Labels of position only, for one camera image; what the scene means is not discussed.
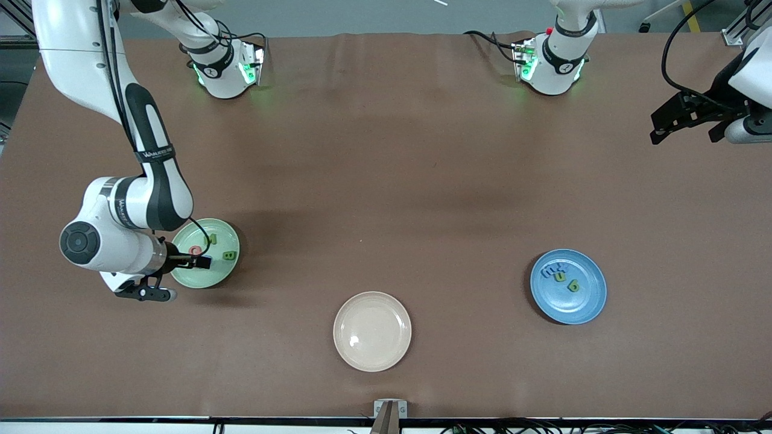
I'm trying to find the brown table cover mat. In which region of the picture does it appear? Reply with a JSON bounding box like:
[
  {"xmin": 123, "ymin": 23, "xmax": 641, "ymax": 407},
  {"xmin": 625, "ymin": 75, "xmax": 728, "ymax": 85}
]
[{"xmin": 0, "ymin": 31, "xmax": 772, "ymax": 420}]

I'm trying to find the white stand leg with caster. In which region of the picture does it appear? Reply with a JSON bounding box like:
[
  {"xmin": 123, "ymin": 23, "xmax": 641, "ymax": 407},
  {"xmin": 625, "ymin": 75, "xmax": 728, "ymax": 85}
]
[{"xmin": 638, "ymin": 0, "xmax": 685, "ymax": 33}]

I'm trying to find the blue round plate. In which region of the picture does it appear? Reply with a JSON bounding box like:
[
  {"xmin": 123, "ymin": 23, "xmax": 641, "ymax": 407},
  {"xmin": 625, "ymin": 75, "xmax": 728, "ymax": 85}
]
[{"xmin": 530, "ymin": 248, "xmax": 607, "ymax": 326}]

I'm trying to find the beige round plate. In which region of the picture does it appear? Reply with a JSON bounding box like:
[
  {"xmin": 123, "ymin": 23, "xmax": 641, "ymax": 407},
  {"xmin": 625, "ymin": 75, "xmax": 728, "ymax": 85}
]
[{"xmin": 333, "ymin": 291, "xmax": 413, "ymax": 373}]

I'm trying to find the black table edge strip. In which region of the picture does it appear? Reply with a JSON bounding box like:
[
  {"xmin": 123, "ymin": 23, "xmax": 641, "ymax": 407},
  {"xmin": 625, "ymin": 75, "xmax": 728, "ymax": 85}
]
[{"xmin": 0, "ymin": 416, "xmax": 772, "ymax": 427}]

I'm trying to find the black cable bundle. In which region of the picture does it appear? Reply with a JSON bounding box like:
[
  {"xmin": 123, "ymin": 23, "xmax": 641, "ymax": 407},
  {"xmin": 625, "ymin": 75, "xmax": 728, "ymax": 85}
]
[{"xmin": 440, "ymin": 416, "xmax": 772, "ymax": 434}]

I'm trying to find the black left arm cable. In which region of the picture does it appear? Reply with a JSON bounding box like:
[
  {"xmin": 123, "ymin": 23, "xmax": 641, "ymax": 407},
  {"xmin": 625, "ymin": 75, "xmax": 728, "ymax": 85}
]
[{"xmin": 662, "ymin": 0, "xmax": 724, "ymax": 100}]

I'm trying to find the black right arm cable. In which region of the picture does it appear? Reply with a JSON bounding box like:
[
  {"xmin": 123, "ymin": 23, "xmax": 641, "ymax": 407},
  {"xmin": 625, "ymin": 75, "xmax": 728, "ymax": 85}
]
[{"xmin": 96, "ymin": 0, "xmax": 212, "ymax": 254}]

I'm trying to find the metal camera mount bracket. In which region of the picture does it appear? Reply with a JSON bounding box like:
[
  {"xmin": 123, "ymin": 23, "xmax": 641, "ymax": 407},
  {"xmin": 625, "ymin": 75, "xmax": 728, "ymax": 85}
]
[{"xmin": 371, "ymin": 399, "xmax": 408, "ymax": 434}]

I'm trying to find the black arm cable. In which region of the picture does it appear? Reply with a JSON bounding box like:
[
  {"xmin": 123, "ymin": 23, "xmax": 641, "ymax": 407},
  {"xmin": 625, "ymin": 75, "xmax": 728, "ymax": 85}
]
[
  {"xmin": 662, "ymin": 0, "xmax": 724, "ymax": 100},
  {"xmin": 96, "ymin": 0, "xmax": 212, "ymax": 254}
]

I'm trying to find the black base power cable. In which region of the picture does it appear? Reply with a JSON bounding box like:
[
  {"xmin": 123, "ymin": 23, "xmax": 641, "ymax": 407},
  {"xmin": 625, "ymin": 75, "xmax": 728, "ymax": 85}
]
[{"xmin": 463, "ymin": 30, "xmax": 525, "ymax": 64}]

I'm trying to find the silver base connector bracket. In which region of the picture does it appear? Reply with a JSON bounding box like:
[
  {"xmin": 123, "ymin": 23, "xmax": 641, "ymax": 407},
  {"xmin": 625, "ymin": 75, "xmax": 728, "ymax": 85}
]
[
  {"xmin": 511, "ymin": 39, "xmax": 539, "ymax": 83},
  {"xmin": 240, "ymin": 43, "xmax": 267, "ymax": 87}
]

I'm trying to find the light green round plate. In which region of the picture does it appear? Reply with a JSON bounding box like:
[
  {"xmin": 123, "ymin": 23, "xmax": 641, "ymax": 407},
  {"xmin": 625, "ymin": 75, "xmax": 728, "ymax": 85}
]
[{"xmin": 167, "ymin": 218, "xmax": 241, "ymax": 289}]

